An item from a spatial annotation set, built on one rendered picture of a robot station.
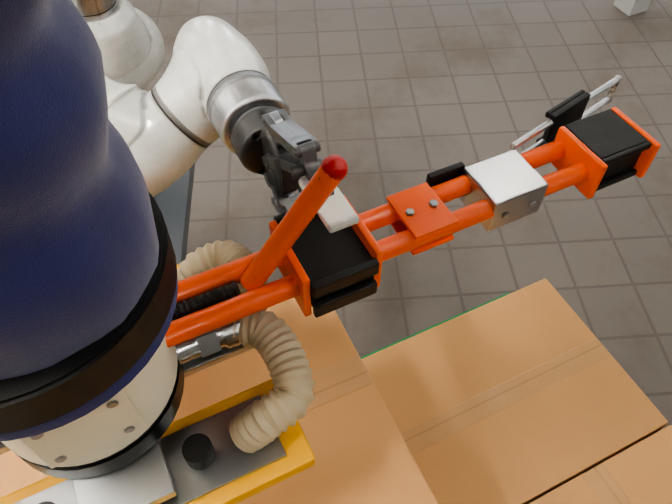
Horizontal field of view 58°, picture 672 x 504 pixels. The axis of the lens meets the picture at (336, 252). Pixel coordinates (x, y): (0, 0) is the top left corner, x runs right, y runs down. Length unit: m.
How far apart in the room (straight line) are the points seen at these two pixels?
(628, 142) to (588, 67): 2.45
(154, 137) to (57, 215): 0.46
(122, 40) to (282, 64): 1.79
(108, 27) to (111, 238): 0.89
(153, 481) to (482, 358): 0.90
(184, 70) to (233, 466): 0.46
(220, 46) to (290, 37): 2.40
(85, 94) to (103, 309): 0.13
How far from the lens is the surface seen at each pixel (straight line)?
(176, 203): 1.36
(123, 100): 0.82
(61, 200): 0.35
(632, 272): 2.36
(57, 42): 0.34
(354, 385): 0.86
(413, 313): 2.04
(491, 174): 0.68
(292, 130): 0.62
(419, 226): 0.62
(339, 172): 0.51
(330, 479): 0.81
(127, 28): 1.27
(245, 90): 0.73
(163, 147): 0.80
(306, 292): 0.57
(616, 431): 1.38
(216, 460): 0.63
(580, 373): 1.41
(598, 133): 0.75
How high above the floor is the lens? 1.72
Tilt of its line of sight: 52 degrees down
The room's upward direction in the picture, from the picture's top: straight up
